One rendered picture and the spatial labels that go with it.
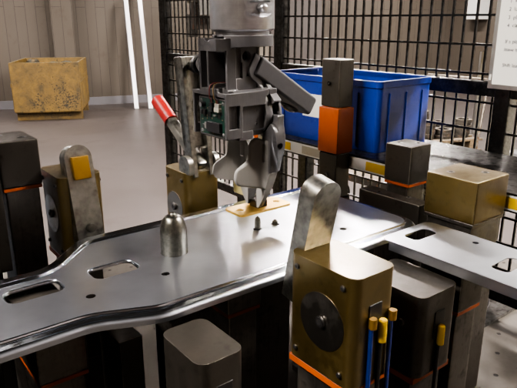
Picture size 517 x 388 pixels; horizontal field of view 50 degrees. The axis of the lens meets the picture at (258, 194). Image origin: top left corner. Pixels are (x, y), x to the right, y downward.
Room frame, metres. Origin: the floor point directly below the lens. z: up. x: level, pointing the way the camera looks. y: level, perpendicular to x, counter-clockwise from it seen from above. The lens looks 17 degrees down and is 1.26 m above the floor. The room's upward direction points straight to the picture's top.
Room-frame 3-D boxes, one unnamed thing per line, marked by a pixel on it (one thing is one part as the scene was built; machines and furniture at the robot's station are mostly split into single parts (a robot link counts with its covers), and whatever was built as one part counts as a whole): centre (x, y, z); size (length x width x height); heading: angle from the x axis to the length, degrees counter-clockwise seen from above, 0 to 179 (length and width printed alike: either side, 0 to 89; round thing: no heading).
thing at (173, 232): (0.62, 0.10, 1.02); 0.03 x 0.03 x 0.07
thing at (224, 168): (0.70, 0.03, 1.08); 0.06 x 0.03 x 0.09; 128
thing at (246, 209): (0.70, 0.00, 1.04); 0.08 x 0.04 x 0.01; 128
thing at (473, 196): (0.76, -0.29, 0.88); 0.08 x 0.08 x 0.36; 38
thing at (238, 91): (0.68, 0.02, 1.19); 0.09 x 0.08 x 0.12; 128
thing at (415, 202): (0.85, -0.21, 0.85); 0.12 x 0.03 x 0.30; 38
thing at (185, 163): (0.79, 0.11, 1.06); 0.03 x 0.01 x 0.03; 38
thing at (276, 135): (0.67, -0.01, 1.13); 0.05 x 0.02 x 0.09; 38
